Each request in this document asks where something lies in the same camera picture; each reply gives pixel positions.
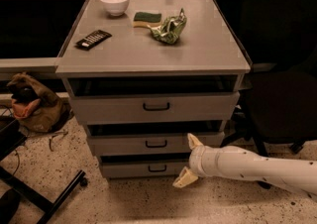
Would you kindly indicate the grey bottom drawer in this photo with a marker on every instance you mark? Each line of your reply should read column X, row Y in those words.
column 143, row 169

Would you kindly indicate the white bowl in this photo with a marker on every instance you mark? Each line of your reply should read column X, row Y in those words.
column 115, row 7

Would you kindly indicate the grey drawer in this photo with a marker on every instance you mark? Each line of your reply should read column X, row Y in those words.
column 139, row 145
column 154, row 108
column 143, row 169

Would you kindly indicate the black office chair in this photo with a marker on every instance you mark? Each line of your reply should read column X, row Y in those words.
column 280, row 105

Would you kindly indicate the black remote control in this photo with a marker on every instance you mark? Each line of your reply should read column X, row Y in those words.
column 92, row 40

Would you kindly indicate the grey drawer cabinet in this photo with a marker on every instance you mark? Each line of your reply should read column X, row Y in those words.
column 205, row 59

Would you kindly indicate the crumpled green chip bag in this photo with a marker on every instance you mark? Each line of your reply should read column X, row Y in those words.
column 170, row 29

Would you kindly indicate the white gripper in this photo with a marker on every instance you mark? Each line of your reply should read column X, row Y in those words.
column 202, row 161

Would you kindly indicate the grey top drawer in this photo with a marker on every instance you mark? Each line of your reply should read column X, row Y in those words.
column 154, row 108

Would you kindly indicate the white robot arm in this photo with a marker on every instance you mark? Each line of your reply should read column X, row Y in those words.
column 296, row 176

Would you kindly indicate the brown backpack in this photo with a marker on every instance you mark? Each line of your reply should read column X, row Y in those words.
column 35, row 106

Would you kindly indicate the green yellow sponge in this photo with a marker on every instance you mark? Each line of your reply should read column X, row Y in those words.
column 146, row 19

